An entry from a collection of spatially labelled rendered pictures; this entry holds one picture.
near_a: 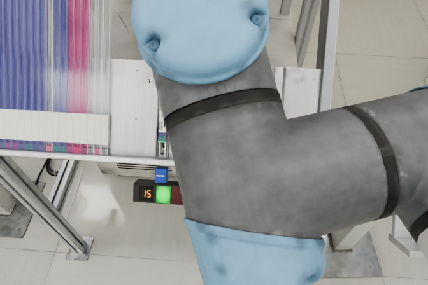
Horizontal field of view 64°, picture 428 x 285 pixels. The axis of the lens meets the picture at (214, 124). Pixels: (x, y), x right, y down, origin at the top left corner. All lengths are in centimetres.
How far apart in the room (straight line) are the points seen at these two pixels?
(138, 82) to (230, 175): 53
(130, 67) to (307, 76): 34
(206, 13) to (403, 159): 13
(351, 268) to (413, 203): 120
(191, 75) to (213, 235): 8
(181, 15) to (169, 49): 2
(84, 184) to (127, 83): 93
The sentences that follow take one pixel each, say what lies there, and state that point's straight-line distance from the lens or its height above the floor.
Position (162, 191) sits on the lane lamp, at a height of 66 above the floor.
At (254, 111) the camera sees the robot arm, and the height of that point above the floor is 116.
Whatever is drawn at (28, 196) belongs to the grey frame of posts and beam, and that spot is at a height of 48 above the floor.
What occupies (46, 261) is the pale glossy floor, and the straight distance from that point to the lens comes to 149.
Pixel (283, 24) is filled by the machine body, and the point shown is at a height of 62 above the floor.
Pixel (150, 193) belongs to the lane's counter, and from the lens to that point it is 73.
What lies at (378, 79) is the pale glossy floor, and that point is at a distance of 204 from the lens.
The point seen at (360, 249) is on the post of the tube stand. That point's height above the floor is 1.
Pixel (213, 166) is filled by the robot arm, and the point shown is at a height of 115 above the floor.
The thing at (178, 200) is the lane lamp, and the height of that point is 65.
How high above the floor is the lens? 130
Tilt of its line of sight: 53 degrees down
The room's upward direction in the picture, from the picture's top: straight up
